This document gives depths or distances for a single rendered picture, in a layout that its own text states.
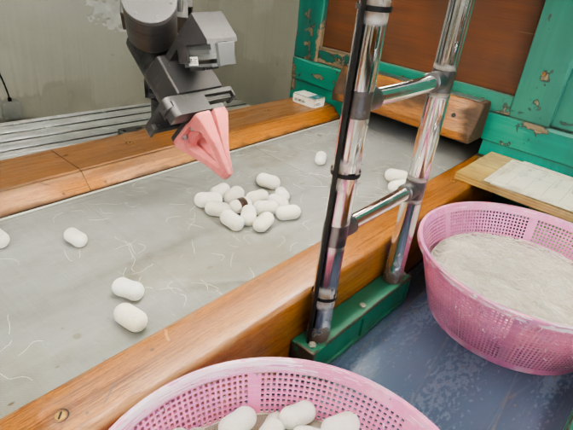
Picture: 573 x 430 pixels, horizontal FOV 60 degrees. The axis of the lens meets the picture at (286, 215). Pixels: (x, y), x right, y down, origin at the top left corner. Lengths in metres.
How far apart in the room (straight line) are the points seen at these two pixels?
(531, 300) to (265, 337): 0.32
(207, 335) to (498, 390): 0.32
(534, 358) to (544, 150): 0.43
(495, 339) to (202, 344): 0.32
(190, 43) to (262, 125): 0.39
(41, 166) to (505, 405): 0.64
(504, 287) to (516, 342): 0.08
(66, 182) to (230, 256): 0.26
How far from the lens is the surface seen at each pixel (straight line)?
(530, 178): 0.86
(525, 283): 0.68
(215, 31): 0.56
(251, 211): 0.63
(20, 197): 0.70
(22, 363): 0.48
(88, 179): 0.73
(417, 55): 1.01
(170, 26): 0.58
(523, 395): 0.61
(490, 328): 0.58
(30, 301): 0.54
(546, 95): 0.92
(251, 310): 0.46
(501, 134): 0.95
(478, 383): 0.59
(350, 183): 0.42
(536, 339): 0.58
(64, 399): 0.41
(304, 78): 1.15
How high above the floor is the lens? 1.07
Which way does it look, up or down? 29 degrees down
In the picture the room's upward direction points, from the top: 7 degrees clockwise
